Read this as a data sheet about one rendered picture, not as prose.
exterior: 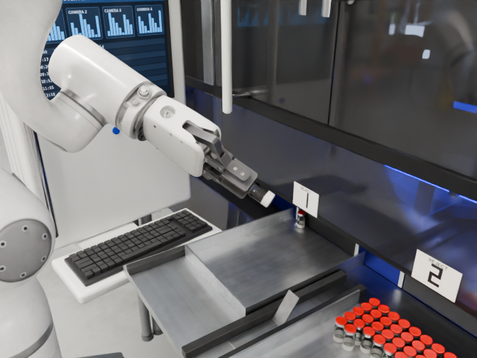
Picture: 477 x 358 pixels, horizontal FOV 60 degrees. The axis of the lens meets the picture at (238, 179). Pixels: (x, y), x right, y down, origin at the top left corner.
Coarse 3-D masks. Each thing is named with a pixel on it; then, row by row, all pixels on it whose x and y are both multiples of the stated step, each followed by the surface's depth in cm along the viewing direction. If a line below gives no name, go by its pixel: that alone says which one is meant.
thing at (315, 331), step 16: (336, 304) 82; (352, 304) 85; (304, 320) 78; (320, 320) 81; (272, 336) 74; (288, 336) 77; (304, 336) 78; (320, 336) 78; (240, 352) 71; (256, 352) 73; (272, 352) 75; (288, 352) 75; (304, 352) 75; (320, 352) 75; (336, 352) 75; (352, 352) 75
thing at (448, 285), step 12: (420, 252) 74; (420, 264) 75; (444, 264) 71; (420, 276) 76; (432, 276) 73; (444, 276) 71; (456, 276) 69; (432, 288) 74; (444, 288) 72; (456, 288) 70
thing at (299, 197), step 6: (294, 186) 101; (300, 186) 99; (294, 192) 102; (300, 192) 99; (306, 192) 98; (312, 192) 96; (294, 198) 102; (300, 198) 100; (306, 198) 98; (312, 198) 96; (318, 198) 94; (300, 204) 100; (312, 204) 97; (306, 210) 99; (312, 210) 97
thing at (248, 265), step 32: (256, 224) 111; (288, 224) 114; (192, 256) 97; (224, 256) 101; (256, 256) 101; (288, 256) 101; (320, 256) 101; (352, 256) 96; (224, 288) 86; (256, 288) 90; (288, 288) 86
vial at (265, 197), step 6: (252, 186) 57; (258, 186) 57; (252, 192) 57; (258, 192) 57; (264, 192) 57; (270, 192) 57; (258, 198) 57; (264, 198) 57; (270, 198) 57; (264, 204) 57
